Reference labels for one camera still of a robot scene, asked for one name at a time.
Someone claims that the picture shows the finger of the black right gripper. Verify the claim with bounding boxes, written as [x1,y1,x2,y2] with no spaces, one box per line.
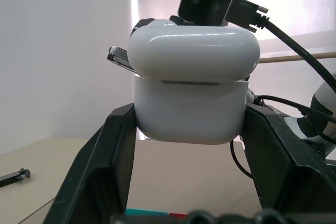
[107,45,138,76]
[130,18,156,37]

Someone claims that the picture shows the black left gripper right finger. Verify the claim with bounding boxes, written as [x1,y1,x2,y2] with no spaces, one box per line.
[239,104,336,224]

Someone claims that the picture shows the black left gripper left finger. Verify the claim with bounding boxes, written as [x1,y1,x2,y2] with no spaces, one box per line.
[44,102,138,224]

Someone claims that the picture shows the white earbud charging case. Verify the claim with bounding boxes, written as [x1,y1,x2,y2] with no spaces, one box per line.
[127,26,261,146]

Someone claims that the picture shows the teal flat object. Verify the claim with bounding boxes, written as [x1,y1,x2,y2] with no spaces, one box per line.
[125,208,171,216]

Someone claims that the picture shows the small black plastic clip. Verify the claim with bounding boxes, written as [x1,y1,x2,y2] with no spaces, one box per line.
[0,167,31,188]

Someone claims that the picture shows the thin wooden stick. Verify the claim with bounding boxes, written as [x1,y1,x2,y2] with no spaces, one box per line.
[258,52,336,64]

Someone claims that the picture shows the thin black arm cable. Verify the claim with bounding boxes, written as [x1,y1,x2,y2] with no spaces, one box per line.
[229,94,336,180]

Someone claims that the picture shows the thick black camera cable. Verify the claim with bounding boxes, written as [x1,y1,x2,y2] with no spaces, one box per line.
[225,0,336,97]

